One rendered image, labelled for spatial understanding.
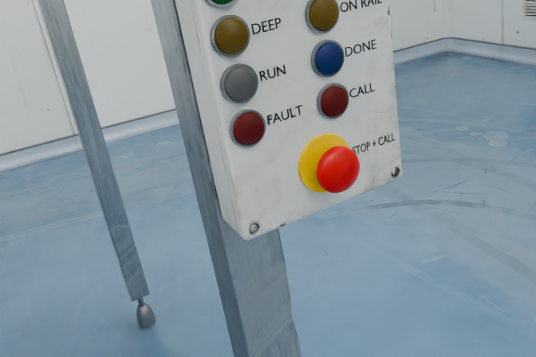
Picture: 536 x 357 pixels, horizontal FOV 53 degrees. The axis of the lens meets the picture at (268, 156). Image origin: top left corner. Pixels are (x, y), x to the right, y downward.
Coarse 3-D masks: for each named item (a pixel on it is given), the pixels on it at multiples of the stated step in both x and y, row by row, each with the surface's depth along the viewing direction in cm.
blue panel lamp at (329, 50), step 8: (320, 48) 43; (328, 48) 43; (336, 48) 43; (320, 56) 43; (328, 56) 43; (336, 56) 43; (320, 64) 43; (328, 64) 43; (336, 64) 43; (320, 72) 43; (328, 72) 43; (336, 72) 44
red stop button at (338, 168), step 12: (324, 156) 44; (336, 156) 43; (348, 156) 44; (324, 168) 43; (336, 168) 43; (348, 168) 44; (324, 180) 44; (336, 180) 44; (348, 180) 44; (336, 192) 45
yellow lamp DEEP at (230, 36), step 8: (224, 24) 38; (232, 24) 38; (240, 24) 39; (216, 32) 38; (224, 32) 38; (232, 32) 39; (240, 32) 39; (216, 40) 38; (224, 40) 39; (232, 40) 39; (240, 40) 39; (224, 48) 39; (232, 48) 39; (240, 48) 39
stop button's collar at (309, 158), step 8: (320, 136) 45; (328, 136) 46; (336, 136) 46; (384, 136) 49; (312, 144) 45; (320, 144) 45; (328, 144) 46; (336, 144) 46; (344, 144) 47; (368, 144) 48; (304, 152) 45; (312, 152) 45; (320, 152) 46; (304, 160) 45; (312, 160) 45; (304, 168) 45; (312, 168) 46; (304, 176) 45; (312, 176) 46; (304, 184) 46; (312, 184) 46
